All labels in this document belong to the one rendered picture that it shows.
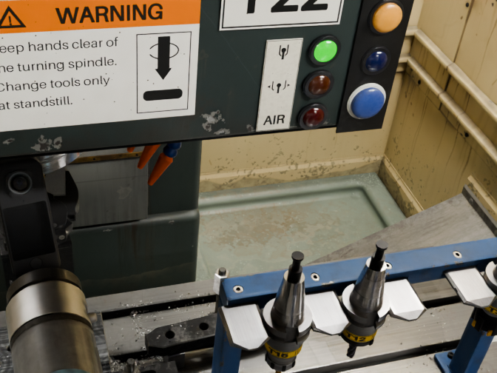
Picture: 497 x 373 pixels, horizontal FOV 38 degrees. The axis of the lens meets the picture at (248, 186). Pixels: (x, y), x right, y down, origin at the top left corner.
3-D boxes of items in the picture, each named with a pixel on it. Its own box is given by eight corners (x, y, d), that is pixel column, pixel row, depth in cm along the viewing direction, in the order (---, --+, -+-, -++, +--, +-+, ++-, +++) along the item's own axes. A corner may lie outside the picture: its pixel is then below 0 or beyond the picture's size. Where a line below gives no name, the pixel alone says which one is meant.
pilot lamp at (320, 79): (330, 97, 61) (334, 74, 59) (305, 98, 60) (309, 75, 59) (328, 92, 61) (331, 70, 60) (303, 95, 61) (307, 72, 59)
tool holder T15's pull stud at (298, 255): (299, 271, 89) (303, 250, 87) (302, 280, 87) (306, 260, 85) (285, 271, 88) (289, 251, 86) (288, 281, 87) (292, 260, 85)
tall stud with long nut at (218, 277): (226, 323, 132) (232, 274, 123) (211, 326, 131) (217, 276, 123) (222, 311, 134) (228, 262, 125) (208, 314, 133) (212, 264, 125)
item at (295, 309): (301, 300, 94) (308, 263, 90) (308, 326, 91) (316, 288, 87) (267, 303, 93) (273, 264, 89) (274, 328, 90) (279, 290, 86)
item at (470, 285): (501, 306, 99) (502, 301, 98) (467, 311, 98) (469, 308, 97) (474, 269, 104) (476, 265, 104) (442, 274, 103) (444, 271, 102)
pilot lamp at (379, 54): (386, 73, 61) (392, 49, 60) (362, 75, 60) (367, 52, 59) (383, 69, 61) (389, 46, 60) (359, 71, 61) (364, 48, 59)
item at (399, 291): (430, 318, 96) (431, 314, 95) (393, 325, 94) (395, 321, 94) (406, 280, 101) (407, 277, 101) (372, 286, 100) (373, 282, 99)
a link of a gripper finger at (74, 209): (39, 180, 81) (29, 237, 75) (38, 169, 80) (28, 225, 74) (81, 181, 82) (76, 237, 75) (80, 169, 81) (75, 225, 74)
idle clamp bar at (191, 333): (290, 339, 130) (295, 315, 126) (150, 376, 121) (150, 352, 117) (279, 318, 134) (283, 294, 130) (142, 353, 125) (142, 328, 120)
